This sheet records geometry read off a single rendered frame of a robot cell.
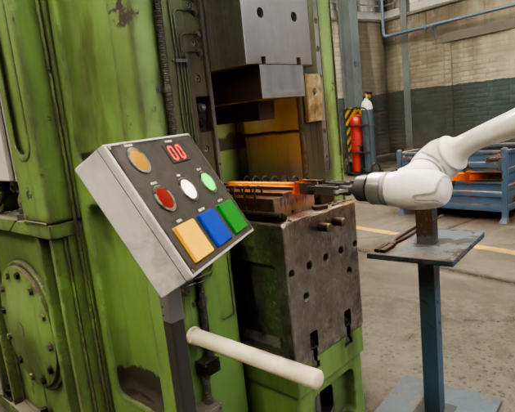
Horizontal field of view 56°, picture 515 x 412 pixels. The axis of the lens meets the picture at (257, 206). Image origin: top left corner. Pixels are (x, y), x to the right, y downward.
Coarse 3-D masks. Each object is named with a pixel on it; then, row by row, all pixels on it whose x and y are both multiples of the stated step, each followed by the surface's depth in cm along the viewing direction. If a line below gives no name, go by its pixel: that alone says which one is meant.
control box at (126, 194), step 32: (96, 160) 85; (128, 160) 87; (160, 160) 97; (192, 160) 108; (96, 192) 86; (128, 192) 84; (224, 192) 113; (128, 224) 85; (160, 224) 84; (160, 256) 85; (160, 288) 86
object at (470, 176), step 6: (462, 174) 153; (468, 174) 151; (474, 174) 152; (480, 174) 151; (486, 174) 149; (492, 174) 148; (498, 174) 147; (456, 180) 155; (462, 180) 153; (468, 180) 152; (474, 180) 151; (480, 180) 150; (486, 180) 149; (492, 180) 148; (498, 180) 147
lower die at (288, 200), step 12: (264, 192) 151; (276, 192) 148; (288, 192) 147; (240, 204) 152; (252, 204) 148; (264, 204) 145; (276, 204) 144; (288, 204) 147; (300, 204) 152; (312, 204) 156; (288, 216) 148
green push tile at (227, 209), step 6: (222, 204) 107; (228, 204) 109; (234, 204) 112; (222, 210) 105; (228, 210) 107; (234, 210) 110; (222, 216) 105; (228, 216) 106; (234, 216) 108; (240, 216) 111; (228, 222) 105; (234, 222) 106; (240, 222) 109; (246, 222) 112; (234, 228) 105; (240, 228) 107
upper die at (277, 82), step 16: (224, 80) 146; (240, 80) 141; (256, 80) 137; (272, 80) 140; (288, 80) 145; (224, 96) 147; (240, 96) 143; (256, 96) 139; (272, 96) 140; (288, 96) 145
